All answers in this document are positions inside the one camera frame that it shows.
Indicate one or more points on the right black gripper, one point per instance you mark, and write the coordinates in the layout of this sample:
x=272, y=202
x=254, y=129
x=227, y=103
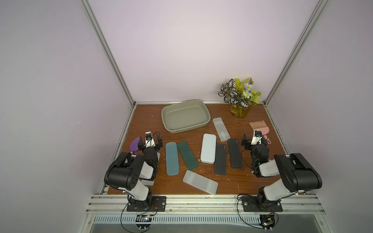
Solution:
x=253, y=146

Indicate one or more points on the black pencil case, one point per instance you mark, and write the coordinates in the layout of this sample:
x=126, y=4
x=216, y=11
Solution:
x=234, y=154

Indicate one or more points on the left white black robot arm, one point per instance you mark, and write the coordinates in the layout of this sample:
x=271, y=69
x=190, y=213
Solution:
x=128, y=171

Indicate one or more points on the teal silicone pencil case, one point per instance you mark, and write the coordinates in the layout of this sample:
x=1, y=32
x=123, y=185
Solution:
x=172, y=161

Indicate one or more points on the dark green pencil case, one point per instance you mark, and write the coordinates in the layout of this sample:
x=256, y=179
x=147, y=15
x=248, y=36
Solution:
x=187, y=155

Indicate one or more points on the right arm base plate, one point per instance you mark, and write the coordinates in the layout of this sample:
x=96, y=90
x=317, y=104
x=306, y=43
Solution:
x=247, y=204

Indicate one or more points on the pink comb brush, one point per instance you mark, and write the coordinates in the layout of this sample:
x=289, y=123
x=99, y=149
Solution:
x=260, y=130

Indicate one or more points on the translucent pencil case front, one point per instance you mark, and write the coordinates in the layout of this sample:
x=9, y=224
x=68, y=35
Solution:
x=200, y=182

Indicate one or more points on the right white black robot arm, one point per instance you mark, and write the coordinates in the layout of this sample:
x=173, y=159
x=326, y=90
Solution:
x=297, y=175

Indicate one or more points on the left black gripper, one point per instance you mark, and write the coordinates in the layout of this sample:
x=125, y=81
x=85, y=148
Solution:
x=149, y=147

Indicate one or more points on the circuit board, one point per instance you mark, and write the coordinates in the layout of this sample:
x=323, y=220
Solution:
x=143, y=222
x=267, y=222

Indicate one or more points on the grey-green plastic storage box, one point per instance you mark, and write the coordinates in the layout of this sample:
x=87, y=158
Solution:
x=185, y=116

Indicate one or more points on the artificial plant in vase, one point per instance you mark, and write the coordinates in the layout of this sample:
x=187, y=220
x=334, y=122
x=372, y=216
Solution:
x=241, y=95

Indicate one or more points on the left circuit board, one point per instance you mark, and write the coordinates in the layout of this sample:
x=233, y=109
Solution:
x=143, y=222

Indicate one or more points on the purple pink spatula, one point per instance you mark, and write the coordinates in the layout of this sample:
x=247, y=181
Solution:
x=134, y=146

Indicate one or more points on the aluminium front rail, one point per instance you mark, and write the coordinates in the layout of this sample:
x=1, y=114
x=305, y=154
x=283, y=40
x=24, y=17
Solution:
x=204, y=204

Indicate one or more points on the white light-blue pencil case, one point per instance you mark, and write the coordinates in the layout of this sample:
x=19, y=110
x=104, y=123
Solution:
x=208, y=149

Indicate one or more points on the dark grey pencil case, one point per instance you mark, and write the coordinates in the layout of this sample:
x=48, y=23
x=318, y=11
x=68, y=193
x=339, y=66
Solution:
x=220, y=159

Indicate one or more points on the right circuit board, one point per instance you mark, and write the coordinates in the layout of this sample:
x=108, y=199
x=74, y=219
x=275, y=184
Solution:
x=267, y=222

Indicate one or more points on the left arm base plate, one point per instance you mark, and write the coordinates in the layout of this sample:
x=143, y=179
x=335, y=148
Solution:
x=158, y=203

